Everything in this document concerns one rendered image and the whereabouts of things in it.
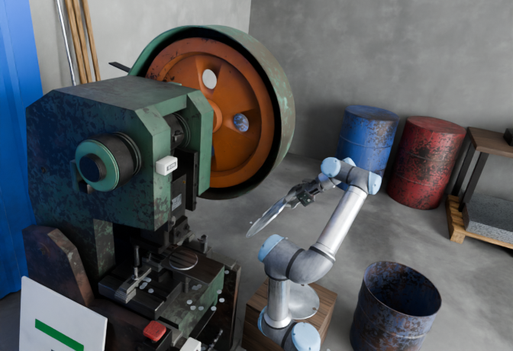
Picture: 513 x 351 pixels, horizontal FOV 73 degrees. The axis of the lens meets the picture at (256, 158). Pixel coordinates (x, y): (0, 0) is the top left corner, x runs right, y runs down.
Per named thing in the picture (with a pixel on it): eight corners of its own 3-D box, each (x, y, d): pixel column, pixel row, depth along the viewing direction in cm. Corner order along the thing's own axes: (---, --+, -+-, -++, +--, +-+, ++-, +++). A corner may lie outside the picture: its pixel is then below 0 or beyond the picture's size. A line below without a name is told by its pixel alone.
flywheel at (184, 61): (246, 4, 158) (144, 76, 195) (224, 3, 141) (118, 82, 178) (314, 146, 169) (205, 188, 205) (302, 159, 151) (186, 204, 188)
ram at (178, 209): (193, 230, 157) (195, 172, 144) (173, 249, 144) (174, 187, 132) (162, 219, 162) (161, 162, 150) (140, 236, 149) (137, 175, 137)
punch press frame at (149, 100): (222, 333, 194) (243, 98, 139) (177, 405, 158) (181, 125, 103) (112, 281, 220) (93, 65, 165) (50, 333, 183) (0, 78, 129)
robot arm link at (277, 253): (282, 355, 143) (289, 263, 115) (255, 333, 151) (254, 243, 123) (299, 334, 151) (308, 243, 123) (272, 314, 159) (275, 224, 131)
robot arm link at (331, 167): (350, 162, 128) (358, 167, 137) (323, 152, 134) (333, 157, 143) (342, 183, 128) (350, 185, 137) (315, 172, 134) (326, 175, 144)
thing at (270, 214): (280, 198, 184) (279, 197, 184) (299, 191, 157) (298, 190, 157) (242, 237, 175) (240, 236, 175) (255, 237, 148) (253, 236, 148)
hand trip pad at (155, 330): (167, 341, 128) (167, 326, 125) (157, 354, 123) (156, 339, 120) (152, 333, 131) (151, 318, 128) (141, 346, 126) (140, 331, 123)
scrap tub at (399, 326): (416, 333, 227) (440, 276, 208) (416, 391, 191) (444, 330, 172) (352, 307, 241) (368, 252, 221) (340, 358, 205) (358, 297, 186)
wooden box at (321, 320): (327, 335, 218) (337, 293, 204) (302, 385, 188) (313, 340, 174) (271, 305, 236) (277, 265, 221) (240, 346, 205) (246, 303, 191)
